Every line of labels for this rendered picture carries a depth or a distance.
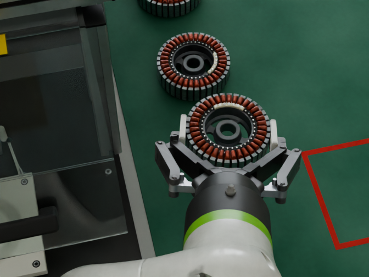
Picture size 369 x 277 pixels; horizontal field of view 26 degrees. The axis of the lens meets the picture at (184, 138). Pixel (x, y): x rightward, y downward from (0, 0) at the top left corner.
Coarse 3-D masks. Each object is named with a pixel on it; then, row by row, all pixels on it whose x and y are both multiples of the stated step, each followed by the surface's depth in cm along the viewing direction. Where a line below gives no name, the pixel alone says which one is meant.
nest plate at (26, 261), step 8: (16, 256) 105; (24, 256) 105; (32, 256) 105; (40, 256) 105; (0, 264) 104; (8, 264) 104; (16, 264) 104; (24, 264) 104; (32, 264) 104; (40, 264) 104; (0, 272) 103; (8, 272) 103; (16, 272) 103; (24, 272) 103; (32, 272) 103; (40, 272) 104
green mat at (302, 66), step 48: (240, 0) 133; (288, 0) 133; (336, 0) 133; (144, 48) 127; (240, 48) 127; (288, 48) 127; (336, 48) 127; (144, 96) 122; (240, 96) 122; (288, 96) 122; (336, 96) 122; (144, 144) 118; (288, 144) 118; (336, 144) 118; (144, 192) 113; (288, 192) 113; (336, 192) 113; (288, 240) 109
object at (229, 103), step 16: (208, 96) 108; (224, 96) 107; (192, 112) 106; (208, 112) 106; (224, 112) 107; (240, 112) 107; (256, 112) 106; (192, 128) 104; (208, 128) 107; (224, 128) 107; (256, 128) 105; (192, 144) 103; (208, 144) 103; (224, 144) 105; (240, 144) 106; (256, 144) 103; (208, 160) 103; (224, 160) 103; (240, 160) 102; (256, 160) 104
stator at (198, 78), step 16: (160, 48) 123; (176, 48) 123; (192, 48) 124; (208, 48) 123; (224, 48) 123; (160, 64) 121; (176, 64) 124; (192, 64) 124; (224, 64) 121; (160, 80) 122; (176, 80) 119; (192, 80) 119; (208, 80) 119; (224, 80) 121; (176, 96) 121; (192, 96) 120
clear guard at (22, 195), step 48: (48, 48) 87; (0, 96) 84; (48, 96) 84; (96, 96) 84; (0, 144) 80; (48, 144) 80; (96, 144) 80; (0, 192) 78; (48, 192) 79; (96, 192) 80; (48, 240) 80
